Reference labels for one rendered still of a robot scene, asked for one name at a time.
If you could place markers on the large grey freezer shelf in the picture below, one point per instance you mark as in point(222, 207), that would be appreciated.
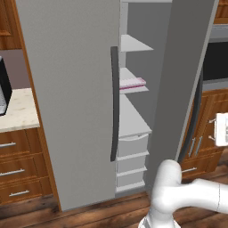
point(130, 118)

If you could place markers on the small grey freezer shelf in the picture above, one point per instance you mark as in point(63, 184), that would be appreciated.
point(132, 44)

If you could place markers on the white freezer drawer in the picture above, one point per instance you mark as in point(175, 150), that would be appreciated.
point(131, 164)
point(130, 178)
point(132, 146)

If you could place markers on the black microwave oven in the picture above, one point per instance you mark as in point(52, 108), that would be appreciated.
point(4, 89)

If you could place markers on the grey closed fridge door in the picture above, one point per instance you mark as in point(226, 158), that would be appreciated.
point(71, 104)

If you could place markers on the medium grey freezer shelf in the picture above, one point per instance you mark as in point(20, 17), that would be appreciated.
point(126, 74)

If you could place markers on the pink flat box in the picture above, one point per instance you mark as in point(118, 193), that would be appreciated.
point(132, 83)

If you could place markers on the black wall oven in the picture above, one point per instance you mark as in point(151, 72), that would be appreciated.
point(216, 62)

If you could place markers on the grey freezer compartment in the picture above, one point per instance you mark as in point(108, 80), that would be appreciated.
point(139, 62)

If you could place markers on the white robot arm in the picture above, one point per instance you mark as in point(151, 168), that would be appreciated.
point(166, 190)

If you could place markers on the wooden drawer front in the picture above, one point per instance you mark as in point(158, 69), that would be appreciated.
point(20, 142)
point(35, 188)
point(29, 166)

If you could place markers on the wooden wall cupboard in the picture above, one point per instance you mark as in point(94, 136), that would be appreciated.
point(7, 23)

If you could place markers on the wooden drawer below oven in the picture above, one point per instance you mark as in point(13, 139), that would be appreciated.
point(207, 164)

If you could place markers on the wooden cupboard door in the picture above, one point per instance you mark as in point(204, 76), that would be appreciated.
point(212, 104)
point(190, 130)

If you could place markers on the wooden cupboard above oven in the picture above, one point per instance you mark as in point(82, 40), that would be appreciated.
point(222, 12)

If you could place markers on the grey open freezer door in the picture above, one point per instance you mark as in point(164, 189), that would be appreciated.
point(175, 89)

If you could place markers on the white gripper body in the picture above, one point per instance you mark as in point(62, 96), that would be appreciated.
point(222, 129)

